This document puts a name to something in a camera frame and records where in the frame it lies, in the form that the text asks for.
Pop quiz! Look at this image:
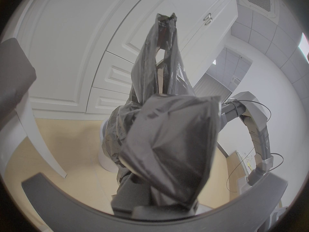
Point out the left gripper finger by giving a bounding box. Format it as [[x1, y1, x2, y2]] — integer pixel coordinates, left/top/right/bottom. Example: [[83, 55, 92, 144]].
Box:
[[111, 173, 155, 214]]

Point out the black plastic bag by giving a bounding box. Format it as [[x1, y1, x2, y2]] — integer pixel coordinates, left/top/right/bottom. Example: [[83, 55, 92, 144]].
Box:
[[101, 13, 222, 210]]

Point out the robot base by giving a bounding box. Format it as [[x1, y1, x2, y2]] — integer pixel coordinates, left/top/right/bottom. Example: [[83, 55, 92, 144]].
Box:
[[238, 177, 254, 194]]

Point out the white trash bin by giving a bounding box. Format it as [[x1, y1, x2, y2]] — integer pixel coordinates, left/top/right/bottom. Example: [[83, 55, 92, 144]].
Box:
[[98, 120, 121, 172]]

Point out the white wardrobe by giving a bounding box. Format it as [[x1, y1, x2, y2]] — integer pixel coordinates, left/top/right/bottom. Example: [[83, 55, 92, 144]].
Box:
[[14, 0, 238, 114]]

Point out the white chair dark grey seat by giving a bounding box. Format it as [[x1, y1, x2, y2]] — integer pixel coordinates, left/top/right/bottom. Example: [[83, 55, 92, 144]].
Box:
[[0, 38, 67, 179]]

